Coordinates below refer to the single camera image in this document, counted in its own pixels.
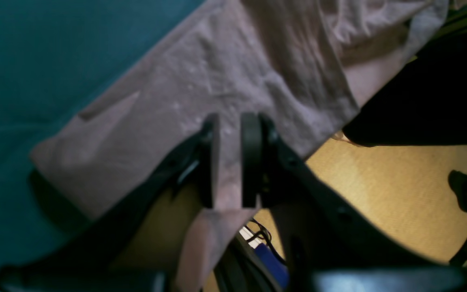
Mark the blue table cloth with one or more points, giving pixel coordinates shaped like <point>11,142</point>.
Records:
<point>56,56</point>

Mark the pink T-shirt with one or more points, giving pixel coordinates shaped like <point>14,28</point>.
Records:
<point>310,64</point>

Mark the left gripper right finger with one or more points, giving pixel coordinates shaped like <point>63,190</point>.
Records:
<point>328,245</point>

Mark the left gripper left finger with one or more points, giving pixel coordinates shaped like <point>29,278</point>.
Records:
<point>83,264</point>

